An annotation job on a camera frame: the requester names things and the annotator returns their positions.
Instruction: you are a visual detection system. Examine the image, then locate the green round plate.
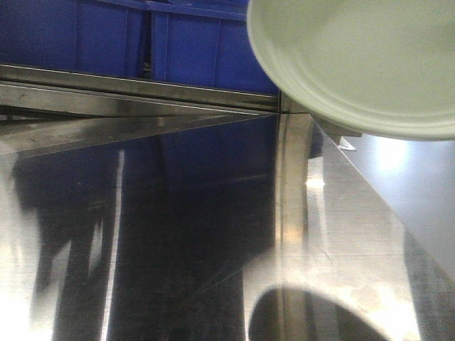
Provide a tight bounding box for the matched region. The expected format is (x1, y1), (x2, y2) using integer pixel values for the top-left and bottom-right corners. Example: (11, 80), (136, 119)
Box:
(247, 1), (454, 140)

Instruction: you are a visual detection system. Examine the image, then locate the stainless steel shelf rack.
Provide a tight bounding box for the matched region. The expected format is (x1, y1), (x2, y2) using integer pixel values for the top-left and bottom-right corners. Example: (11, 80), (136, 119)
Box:
(0, 63), (363, 139)

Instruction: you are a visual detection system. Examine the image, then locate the blue plastic bin, right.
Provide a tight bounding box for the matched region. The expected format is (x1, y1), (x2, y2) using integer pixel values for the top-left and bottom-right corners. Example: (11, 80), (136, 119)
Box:
(146, 1), (278, 94)

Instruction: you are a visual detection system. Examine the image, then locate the blue plastic bin,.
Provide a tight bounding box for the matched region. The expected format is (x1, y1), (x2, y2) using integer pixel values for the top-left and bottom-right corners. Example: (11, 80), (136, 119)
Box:
(146, 1), (278, 94)
(1, 1), (149, 77)

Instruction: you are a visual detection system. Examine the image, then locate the blue plastic bin, left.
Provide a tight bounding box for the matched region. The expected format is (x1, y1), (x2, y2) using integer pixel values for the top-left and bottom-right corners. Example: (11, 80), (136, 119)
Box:
(1, 1), (149, 77)

